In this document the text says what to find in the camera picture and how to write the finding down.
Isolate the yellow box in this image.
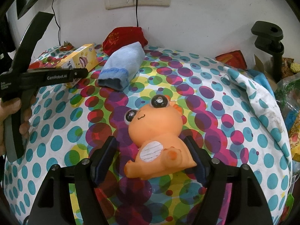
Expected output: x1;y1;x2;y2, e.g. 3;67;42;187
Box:
55;43;100;89

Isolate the orange dinosaur toy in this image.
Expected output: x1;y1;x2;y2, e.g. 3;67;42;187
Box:
124;94;196;180

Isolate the person left hand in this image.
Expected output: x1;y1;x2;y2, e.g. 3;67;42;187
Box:
1;98;32;156

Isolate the red candy wrapper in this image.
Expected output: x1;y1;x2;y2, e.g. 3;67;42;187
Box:
59;41;74;52

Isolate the polka dot bed sheet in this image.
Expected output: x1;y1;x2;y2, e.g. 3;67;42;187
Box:
4;46;291;224

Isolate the blue sock far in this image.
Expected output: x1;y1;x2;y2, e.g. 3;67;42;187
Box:
97;42;145;91

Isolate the clear bag of toys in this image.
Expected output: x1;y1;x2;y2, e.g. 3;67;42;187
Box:
271;57;300;162

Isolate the red packet right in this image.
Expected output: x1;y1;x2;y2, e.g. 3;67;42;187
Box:
216;50;247;70

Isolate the black clamp stand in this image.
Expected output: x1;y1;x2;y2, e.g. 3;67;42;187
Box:
251;21;284;83

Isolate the black cable on wall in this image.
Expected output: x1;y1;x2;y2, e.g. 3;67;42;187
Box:
51;0;62;46

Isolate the red pouch by wall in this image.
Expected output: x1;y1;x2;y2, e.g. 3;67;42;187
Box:
102;26;148;56

